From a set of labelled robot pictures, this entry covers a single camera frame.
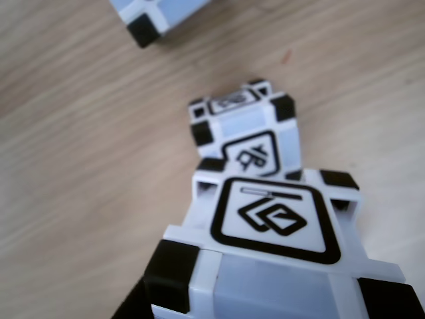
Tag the white cube with lightning symbol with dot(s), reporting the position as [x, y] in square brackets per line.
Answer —
[166, 16]

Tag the white cube with lamp symbol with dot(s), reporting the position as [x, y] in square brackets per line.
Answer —
[249, 123]

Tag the white cube with double-diamond symbol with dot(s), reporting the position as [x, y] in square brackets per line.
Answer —
[272, 276]

